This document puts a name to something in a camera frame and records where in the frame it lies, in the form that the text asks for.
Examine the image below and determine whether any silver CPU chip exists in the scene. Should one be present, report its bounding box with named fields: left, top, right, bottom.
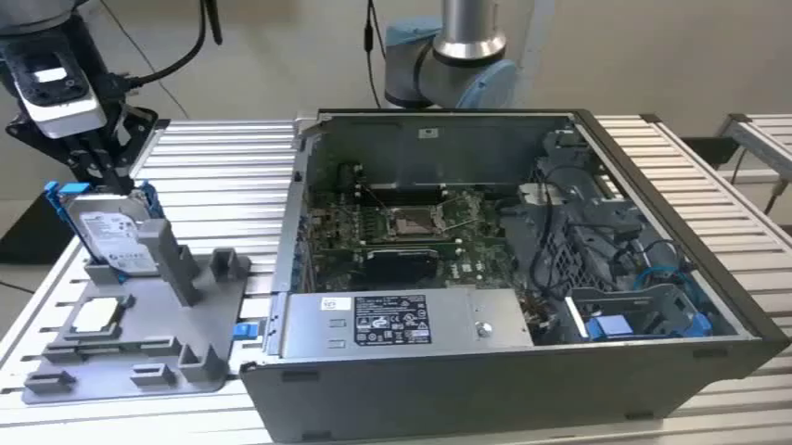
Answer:
left=71, top=299, right=123, bottom=333

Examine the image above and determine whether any hard disk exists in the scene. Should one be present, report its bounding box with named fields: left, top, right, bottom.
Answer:
left=43, top=179, right=166, bottom=279

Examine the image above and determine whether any black antenna stick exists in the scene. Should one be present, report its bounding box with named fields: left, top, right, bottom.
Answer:
left=203, top=0, right=224, bottom=46

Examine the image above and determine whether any light blue data wire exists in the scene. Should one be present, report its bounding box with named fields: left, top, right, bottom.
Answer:
left=633, top=266, right=698, bottom=316

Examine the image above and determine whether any grey metal drive cage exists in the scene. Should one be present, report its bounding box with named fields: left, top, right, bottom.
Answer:
left=499, top=155, right=688, bottom=298

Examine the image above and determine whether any black graphics card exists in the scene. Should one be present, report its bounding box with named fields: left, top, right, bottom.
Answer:
left=363, top=248, right=438, bottom=284

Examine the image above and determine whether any black flat floor base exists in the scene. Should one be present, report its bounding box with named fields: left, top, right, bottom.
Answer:
left=0, top=198, right=83, bottom=265

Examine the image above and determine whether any black RAM slot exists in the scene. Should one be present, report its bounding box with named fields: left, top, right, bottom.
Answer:
left=369, top=183, right=447, bottom=194

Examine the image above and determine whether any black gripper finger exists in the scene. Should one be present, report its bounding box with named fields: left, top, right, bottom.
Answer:
left=5, top=115, right=104, bottom=182
left=101, top=107, right=156, bottom=195

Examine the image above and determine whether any thick black camera cable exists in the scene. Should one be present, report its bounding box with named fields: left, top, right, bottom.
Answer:
left=101, top=0, right=210, bottom=101

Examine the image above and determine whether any grey slatted side table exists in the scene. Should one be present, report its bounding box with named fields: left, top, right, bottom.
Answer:
left=716, top=113, right=792, bottom=186

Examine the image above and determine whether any thin black hanging cable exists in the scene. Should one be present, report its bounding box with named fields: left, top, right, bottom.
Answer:
left=362, top=0, right=379, bottom=108

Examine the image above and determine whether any thin metal locking lever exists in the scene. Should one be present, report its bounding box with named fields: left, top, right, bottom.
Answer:
left=363, top=184, right=397, bottom=212

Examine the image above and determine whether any grey metal disk bay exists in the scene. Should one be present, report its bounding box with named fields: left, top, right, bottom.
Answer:
left=565, top=283, right=741, bottom=347

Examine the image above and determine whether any black box under side table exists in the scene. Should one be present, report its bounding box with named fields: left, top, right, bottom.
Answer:
left=680, top=136, right=741, bottom=171

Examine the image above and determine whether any metal socket cover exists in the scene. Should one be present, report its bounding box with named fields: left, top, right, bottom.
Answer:
left=434, top=190, right=483, bottom=233

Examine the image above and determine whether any grey plastic parts rack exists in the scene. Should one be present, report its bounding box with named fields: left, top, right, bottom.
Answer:
left=21, top=217, right=255, bottom=404

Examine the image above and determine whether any black power wire with plug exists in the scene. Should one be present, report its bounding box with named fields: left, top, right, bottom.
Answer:
left=568, top=217, right=645, bottom=261

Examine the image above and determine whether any blue plastic drive bracket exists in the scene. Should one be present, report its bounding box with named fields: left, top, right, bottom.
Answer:
left=584, top=315, right=636, bottom=337

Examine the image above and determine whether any long black wire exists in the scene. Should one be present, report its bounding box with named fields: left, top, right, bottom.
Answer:
left=529, top=164, right=612, bottom=298

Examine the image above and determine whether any open black PC case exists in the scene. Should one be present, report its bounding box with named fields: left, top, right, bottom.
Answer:
left=238, top=107, right=792, bottom=444

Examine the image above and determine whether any silver power supply unit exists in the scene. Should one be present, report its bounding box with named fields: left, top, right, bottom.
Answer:
left=280, top=289, right=534, bottom=361

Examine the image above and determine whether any green motherboard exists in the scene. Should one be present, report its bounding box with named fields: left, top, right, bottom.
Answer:
left=302, top=184, right=533, bottom=298

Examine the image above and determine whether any CPU socket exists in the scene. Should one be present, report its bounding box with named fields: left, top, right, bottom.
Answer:
left=386, top=206, right=445, bottom=237

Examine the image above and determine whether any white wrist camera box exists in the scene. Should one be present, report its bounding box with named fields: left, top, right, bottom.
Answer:
left=11, top=50, right=105, bottom=139

